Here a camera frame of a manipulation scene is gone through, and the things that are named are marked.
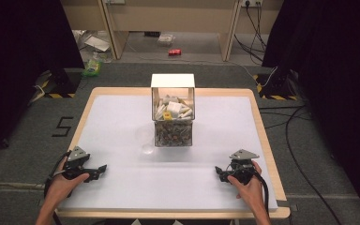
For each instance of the clear plastic cup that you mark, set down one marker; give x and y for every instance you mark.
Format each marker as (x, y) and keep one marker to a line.
(145, 139)

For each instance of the person's left hand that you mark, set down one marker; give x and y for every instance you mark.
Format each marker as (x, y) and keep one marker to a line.
(63, 187)

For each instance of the pile of white sachets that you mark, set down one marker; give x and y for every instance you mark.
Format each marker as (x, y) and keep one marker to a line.
(175, 108)

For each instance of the crumpled white paper bag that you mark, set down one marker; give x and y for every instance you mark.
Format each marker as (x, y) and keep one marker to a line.
(92, 42)

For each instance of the clear two-tier storage box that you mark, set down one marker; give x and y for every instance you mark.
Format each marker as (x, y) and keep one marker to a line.
(172, 109)

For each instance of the white wall socket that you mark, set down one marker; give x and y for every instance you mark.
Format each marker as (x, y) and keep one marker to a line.
(252, 2)

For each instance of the black curtain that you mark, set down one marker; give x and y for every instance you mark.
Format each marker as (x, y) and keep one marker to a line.
(331, 78)
(22, 62)

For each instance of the wooden table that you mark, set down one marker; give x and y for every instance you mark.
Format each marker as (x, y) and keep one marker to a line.
(268, 146)

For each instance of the yellow sachet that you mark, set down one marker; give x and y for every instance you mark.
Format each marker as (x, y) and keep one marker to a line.
(167, 115)

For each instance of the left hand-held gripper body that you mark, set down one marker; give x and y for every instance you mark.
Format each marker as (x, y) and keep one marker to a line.
(76, 162)

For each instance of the light wooden desk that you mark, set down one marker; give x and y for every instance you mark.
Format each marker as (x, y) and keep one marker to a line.
(175, 14)

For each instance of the black stand base striped tape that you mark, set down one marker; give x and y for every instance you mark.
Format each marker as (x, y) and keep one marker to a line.
(61, 82)
(276, 86)

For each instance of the green plastic packet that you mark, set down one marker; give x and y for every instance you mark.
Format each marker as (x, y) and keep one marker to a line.
(92, 67)

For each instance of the white foam mat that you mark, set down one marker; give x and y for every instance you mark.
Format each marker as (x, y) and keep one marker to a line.
(122, 175)

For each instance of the person's right hand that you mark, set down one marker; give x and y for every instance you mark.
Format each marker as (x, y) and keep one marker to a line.
(250, 190)

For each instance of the clear plastic bag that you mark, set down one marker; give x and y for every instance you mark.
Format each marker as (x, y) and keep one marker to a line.
(166, 39)

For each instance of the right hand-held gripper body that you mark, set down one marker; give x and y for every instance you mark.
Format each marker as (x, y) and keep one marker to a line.
(242, 165)

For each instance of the pile of dark brown packets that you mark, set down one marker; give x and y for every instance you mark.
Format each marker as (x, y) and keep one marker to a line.
(173, 133)

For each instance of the red drink can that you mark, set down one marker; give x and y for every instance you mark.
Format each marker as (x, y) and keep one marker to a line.
(174, 52)

